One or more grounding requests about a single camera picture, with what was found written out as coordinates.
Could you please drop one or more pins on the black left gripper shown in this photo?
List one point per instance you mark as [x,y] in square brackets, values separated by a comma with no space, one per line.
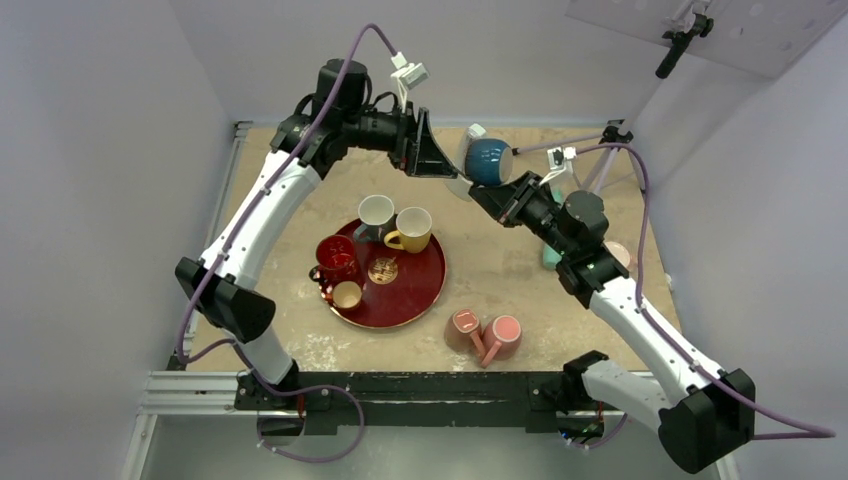
[414,149]

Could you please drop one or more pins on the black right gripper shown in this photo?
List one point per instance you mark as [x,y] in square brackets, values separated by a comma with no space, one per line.
[502,201]

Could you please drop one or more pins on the blue mug white inside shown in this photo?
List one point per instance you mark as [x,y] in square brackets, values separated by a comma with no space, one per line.
[498,156]

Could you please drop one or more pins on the yellow mug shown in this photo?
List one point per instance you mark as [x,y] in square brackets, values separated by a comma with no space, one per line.
[412,233]

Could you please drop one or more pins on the grey mug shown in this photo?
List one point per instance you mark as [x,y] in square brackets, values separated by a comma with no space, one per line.
[377,218]

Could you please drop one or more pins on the red round tray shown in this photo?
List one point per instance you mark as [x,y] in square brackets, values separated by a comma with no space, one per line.
[398,287]

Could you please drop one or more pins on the plain pink mug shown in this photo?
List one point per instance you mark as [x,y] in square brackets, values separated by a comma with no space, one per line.
[500,340]

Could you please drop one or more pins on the patterned pink mug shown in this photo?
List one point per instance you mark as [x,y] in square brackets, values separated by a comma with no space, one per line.
[464,333]

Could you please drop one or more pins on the red mug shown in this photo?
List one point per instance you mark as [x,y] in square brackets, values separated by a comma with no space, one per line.
[336,261]

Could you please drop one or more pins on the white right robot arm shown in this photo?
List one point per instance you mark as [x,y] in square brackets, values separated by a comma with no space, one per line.
[700,411]

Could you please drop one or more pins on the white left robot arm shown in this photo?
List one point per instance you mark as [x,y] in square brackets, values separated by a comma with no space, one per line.
[220,284]

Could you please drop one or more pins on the white metronome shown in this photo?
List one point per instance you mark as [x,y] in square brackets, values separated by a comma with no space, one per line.
[472,167]

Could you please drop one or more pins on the pink bowl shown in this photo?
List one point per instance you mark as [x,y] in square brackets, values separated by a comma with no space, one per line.
[622,254]

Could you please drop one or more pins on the small orange cup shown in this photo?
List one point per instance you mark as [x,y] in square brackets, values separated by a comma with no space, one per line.
[346,296]

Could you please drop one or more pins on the black base bar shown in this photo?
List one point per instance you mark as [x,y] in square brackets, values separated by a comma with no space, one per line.
[535,402]

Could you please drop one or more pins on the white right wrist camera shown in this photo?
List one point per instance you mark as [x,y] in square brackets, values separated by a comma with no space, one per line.
[561,168]

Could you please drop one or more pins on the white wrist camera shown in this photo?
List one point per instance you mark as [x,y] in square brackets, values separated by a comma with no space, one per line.
[407,76]
[561,168]

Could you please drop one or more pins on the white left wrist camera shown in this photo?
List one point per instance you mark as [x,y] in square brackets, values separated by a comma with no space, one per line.
[407,76]

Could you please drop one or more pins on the aluminium frame rail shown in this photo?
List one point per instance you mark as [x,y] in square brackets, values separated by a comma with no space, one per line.
[199,391]

